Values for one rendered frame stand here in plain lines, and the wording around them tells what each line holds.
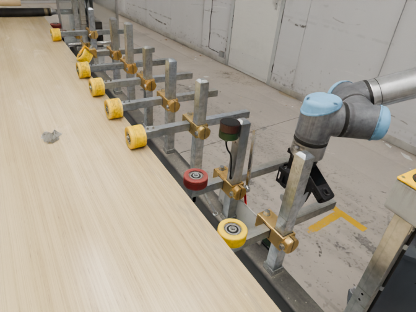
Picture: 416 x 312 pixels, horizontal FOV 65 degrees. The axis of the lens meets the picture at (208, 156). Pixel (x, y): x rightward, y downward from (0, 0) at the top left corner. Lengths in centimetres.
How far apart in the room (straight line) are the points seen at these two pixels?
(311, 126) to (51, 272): 69
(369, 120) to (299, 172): 21
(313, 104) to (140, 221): 53
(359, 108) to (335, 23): 311
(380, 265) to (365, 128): 32
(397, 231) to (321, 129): 29
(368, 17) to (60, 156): 322
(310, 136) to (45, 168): 80
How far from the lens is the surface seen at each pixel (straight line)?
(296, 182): 85
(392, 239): 74
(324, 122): 85
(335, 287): 208
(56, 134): 131
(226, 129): 95
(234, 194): 109
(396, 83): 105
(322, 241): 229
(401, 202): 67
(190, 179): 104
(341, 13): 394
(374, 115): 91
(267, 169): 124
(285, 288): 107
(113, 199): 98
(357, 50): 384
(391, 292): 168
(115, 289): 78
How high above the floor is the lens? 153
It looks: 33 degrees down
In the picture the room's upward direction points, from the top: 6 degrees clockwise
